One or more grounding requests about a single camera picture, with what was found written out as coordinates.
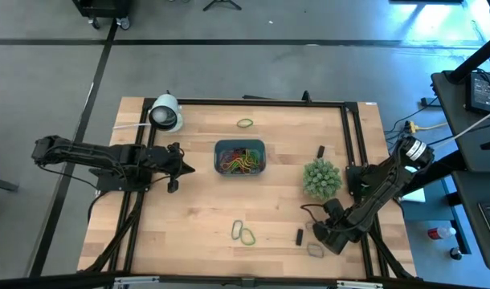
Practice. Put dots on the black power supply box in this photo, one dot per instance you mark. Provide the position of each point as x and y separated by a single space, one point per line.
480 94

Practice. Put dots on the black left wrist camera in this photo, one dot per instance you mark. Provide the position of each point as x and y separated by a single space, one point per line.
172 187

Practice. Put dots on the grey chair base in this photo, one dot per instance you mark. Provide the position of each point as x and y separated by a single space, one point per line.
0 184

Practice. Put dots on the yellow power plug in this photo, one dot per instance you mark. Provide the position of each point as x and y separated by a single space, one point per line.
409 128

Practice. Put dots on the black desk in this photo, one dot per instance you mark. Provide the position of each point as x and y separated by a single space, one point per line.
470 225
462 120

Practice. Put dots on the white box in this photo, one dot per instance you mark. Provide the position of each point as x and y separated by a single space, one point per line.
415 195

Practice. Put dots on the blue rubber band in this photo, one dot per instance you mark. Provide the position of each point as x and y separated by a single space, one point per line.
232 230

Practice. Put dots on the white cylindrical camera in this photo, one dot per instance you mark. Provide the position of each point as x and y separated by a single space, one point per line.
172 106

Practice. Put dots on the black diagonal pole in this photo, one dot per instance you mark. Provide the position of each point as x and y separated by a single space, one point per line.
476 60

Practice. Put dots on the yellow rubber band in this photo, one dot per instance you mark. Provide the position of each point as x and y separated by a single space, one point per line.
251 157

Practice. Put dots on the green artificial succulent plant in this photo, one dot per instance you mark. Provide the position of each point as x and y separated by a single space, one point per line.
322 177

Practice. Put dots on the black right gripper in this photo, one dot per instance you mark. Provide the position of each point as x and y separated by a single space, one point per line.
349 229

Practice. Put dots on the black wheeled cart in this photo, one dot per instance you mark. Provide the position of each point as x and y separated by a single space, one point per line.
100 8

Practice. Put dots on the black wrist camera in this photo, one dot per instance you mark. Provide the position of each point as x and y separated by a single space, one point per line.
172 187
333 208

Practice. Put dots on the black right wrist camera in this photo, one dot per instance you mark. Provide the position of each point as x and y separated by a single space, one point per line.
333 208

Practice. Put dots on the black tripod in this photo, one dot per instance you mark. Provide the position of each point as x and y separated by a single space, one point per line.
222 3

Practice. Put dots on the black rig crossbeam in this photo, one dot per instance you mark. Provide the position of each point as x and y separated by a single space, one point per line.
48 281

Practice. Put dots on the teal plastic bin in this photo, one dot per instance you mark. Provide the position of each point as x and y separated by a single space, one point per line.
245 143

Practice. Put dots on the green rubber band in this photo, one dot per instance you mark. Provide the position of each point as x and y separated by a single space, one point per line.
238 123
239 164
254 239

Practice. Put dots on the small black bottle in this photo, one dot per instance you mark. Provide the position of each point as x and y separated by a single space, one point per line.
456 253

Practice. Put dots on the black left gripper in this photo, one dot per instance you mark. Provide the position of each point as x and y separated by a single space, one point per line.
164 160

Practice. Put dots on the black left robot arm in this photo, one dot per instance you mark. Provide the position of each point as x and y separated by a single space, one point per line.
92 154

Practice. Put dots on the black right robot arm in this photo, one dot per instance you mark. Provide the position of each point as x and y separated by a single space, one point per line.
381 188

